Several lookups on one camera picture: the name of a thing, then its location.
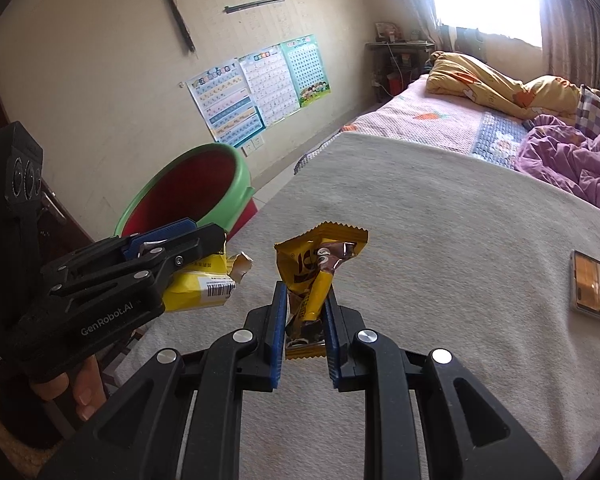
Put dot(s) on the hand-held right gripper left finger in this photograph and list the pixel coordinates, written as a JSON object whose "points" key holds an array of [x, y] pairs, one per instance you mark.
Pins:
{"points": [[277, 340]]}

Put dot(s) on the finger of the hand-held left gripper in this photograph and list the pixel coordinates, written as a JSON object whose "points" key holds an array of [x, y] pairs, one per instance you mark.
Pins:
{"points": [[180, 252], [165, 232]]}

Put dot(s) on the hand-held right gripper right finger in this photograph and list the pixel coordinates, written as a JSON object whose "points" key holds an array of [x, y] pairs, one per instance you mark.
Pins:
{"points": [[332, 350]]}

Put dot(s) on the yellow snack packet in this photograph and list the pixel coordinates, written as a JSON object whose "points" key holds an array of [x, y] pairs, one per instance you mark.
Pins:
{"points": [[195, 290]]}

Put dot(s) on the green bin with red liner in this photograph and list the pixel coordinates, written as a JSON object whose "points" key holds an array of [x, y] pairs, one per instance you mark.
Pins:
{"points": [[180, 185]]}

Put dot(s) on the yellow and brown candy wrapper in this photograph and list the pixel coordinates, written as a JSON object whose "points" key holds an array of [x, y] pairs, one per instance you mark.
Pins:
{"points": [[300, 265]]}

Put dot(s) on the person's left hand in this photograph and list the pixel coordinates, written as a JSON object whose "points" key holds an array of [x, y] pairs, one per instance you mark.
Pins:
{"points": [[87, 390]]}

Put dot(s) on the bed with pink patterned sheet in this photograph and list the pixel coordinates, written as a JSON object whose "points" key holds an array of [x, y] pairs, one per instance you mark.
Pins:
{"points": [[405, 115]]}

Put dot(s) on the blue patterned bed mat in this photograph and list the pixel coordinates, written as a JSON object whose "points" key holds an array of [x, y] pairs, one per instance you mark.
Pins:
{"points": [[500, 140]]}

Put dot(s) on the smartphone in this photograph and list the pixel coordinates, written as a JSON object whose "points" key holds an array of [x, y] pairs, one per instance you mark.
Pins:
{"points": [[595, 285]]}

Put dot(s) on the red container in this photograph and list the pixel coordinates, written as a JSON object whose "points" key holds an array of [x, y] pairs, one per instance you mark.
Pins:
{"points": [[395, 85]]}

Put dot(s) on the dark side table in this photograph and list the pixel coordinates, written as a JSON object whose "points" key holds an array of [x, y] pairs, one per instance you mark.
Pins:
{"points": [[400, 47]]}

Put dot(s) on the purple quilt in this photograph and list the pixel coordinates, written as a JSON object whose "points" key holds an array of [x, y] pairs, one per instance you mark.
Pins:
{"points": [[570, 160]]}

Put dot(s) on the yellow quilt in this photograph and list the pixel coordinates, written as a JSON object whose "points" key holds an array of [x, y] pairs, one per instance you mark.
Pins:
{"points": [[480, 80]]}

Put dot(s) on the pink curtain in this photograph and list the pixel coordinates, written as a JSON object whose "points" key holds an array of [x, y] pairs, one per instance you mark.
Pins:
{"points": [[570, 20], [420, 0]]}

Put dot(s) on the white wall socket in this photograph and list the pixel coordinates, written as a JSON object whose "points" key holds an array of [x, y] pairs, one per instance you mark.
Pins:
{"points": [[252, 145]]}

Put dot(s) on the blue wall poster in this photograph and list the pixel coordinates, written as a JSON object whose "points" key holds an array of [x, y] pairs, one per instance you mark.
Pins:
{"points": [[225, 102]]}

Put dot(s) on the white wall poster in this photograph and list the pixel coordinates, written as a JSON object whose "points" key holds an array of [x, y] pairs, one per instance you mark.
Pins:
{"points": [[270, 85]]}

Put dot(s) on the green wall poster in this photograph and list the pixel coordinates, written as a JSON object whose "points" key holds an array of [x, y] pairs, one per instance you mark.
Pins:
{"points": [[305, 70]]}

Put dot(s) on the black wall strip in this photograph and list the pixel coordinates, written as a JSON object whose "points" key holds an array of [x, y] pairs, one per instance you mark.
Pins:
{"points": [[177, 15]]}

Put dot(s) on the small picture frame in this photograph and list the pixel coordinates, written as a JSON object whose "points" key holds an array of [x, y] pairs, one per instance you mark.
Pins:
{"points": [[386, 32]]}

